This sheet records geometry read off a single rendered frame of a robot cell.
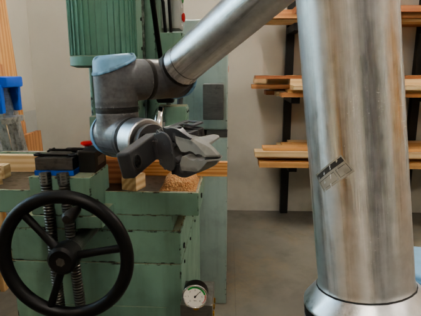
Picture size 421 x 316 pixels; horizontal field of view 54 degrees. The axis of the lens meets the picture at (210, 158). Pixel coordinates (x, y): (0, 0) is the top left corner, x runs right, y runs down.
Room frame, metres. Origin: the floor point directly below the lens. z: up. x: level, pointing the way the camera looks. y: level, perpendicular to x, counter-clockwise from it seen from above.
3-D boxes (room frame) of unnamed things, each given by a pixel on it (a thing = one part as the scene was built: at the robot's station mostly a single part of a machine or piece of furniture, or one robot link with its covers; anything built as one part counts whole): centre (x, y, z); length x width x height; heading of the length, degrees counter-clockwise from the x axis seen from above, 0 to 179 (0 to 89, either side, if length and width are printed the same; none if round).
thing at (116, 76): (0.89, 0.19, 1.16); 0.12 x 0.09 x 0.12; 132
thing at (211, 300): (0.98, 0.03, 0.58); 0.12 x 0.08 x 0.08; 177
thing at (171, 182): (1.03, 0.08, 0.92); 0.14 x 0.09 x 0.04; 177
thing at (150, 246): (1.25, 0.28, 0.76); 0.57 x 0.45 x 0.09; 177
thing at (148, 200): (1.03, 0.33, 0.87); 0.61 x 0.30 x 0.06; 87
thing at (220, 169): (1.13, 0.22, 0.92); 0.54 x 0.02 x 0.04; 87
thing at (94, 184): (0.94, 0.33, 0.91); 0.15 x 0.14 x 0.09; 87
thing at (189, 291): (0.91, 0.04, 0.65); 0.06 x 0.04 x 0.08; 87
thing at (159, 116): (1.26, 0.15, 1.02); 0.12 x 0.03 x 0.12; 177
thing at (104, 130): (0.88, 0.20, 1.05); 0.12 x 0.09 x 0.10; 43
